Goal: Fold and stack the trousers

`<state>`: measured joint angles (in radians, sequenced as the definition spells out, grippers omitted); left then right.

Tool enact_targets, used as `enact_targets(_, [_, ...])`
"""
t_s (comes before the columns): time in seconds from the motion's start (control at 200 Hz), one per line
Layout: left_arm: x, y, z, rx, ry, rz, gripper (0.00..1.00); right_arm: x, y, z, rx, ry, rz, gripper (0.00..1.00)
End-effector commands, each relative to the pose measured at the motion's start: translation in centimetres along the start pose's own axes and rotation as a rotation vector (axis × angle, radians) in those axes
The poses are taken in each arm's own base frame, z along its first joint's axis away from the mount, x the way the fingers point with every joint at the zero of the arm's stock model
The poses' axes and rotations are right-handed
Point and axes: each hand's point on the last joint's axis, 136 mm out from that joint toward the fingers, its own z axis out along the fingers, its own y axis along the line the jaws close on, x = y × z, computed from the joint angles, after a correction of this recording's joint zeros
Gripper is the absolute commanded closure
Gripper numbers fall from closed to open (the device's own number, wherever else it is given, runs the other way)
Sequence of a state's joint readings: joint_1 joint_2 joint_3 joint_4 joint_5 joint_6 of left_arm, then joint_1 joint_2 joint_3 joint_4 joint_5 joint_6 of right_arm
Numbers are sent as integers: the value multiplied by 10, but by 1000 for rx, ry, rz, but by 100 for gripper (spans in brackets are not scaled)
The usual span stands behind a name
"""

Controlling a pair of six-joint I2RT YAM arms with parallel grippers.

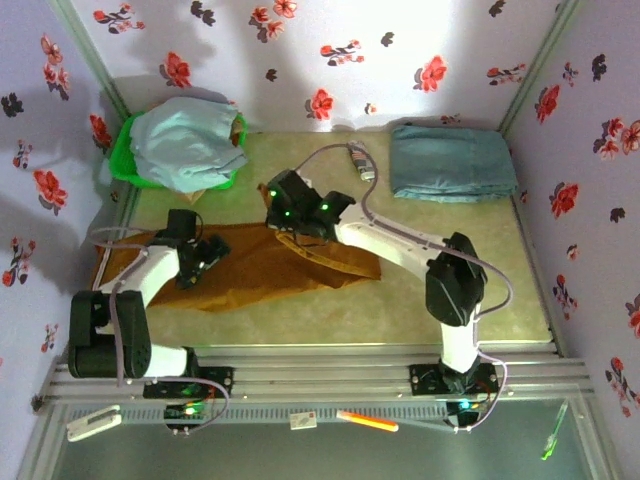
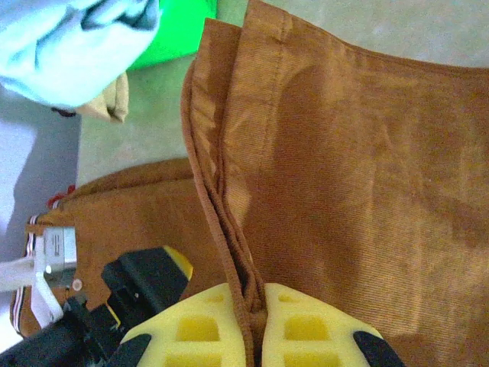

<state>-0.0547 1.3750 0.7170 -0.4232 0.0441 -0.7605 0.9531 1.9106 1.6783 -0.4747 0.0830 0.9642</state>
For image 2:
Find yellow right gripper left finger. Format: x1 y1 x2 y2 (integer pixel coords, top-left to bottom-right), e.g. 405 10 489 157
121 283 253 367

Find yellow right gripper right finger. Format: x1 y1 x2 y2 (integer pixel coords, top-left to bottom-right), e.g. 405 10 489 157
261 282 406 367

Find brown trousers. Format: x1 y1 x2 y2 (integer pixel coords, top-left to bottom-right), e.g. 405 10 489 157
9 0 489 367

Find beige trousers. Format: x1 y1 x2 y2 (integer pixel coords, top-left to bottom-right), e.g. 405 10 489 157
74 70 131 123

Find light blue trousers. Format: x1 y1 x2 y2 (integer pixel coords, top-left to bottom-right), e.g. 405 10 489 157
0 0 160 109

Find green plastic basket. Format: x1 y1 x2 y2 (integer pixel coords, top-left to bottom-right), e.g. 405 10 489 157
125 0 219 72

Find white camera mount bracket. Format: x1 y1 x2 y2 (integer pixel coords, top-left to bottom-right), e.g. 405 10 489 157
32 282 64 320

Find white camera cable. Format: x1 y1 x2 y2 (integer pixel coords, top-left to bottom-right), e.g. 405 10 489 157
0 259 37 295

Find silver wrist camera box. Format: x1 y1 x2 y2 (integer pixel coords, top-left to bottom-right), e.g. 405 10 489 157
33 226 79 290

